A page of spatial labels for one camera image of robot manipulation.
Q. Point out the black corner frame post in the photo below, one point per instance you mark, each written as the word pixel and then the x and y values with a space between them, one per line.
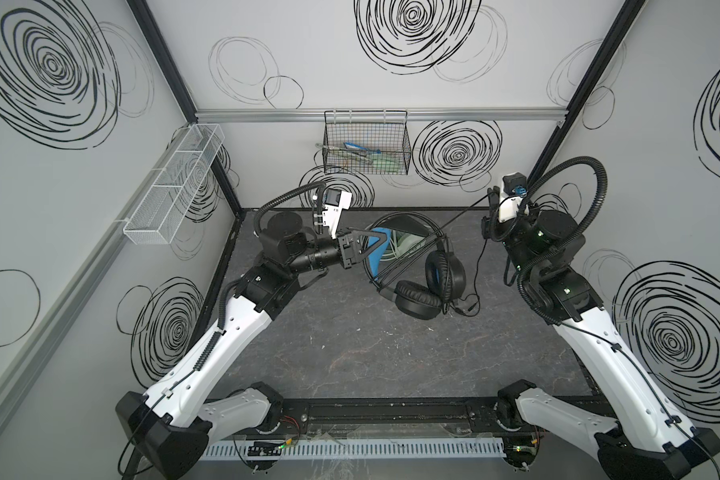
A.
pixel 150 30

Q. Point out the side wall aluminium rail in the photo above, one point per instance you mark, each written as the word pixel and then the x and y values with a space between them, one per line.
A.
pixel 43 341

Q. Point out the mint green headphones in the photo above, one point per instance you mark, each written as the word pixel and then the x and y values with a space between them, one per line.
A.
pixel 400 244

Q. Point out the right corner frame post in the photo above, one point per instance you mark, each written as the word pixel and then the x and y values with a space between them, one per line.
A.
pixel 603 57

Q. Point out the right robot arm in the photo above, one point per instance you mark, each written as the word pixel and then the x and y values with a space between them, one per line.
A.
pixel 646 437

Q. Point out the clear wall shelf bin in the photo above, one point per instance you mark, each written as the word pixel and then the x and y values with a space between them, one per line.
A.
pixel 165 205

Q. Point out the white slotted cable duct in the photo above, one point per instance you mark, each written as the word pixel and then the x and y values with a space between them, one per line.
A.
pixel 350 449

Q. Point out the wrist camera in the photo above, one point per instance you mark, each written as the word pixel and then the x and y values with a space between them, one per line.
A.
pixel 329 205
pixel 513 190

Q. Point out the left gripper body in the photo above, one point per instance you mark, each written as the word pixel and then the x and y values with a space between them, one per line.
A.
pixel 346 251

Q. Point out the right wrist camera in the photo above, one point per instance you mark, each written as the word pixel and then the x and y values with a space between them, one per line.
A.
pixel 513 190

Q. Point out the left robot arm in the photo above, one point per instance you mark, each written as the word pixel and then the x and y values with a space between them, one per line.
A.
pixel 172 423

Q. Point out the black and blue headphones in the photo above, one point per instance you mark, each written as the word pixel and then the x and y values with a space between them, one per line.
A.
pixel 424 283

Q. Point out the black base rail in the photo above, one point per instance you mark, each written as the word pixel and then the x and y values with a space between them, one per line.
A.
pixel 308 416

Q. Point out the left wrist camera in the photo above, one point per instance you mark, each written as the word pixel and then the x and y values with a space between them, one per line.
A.
pixel 329 205

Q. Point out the black wire basket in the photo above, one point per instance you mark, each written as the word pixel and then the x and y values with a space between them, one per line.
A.
pixel 391 138

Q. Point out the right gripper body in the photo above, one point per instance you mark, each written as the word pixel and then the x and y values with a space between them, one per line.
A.
pixel 495 222

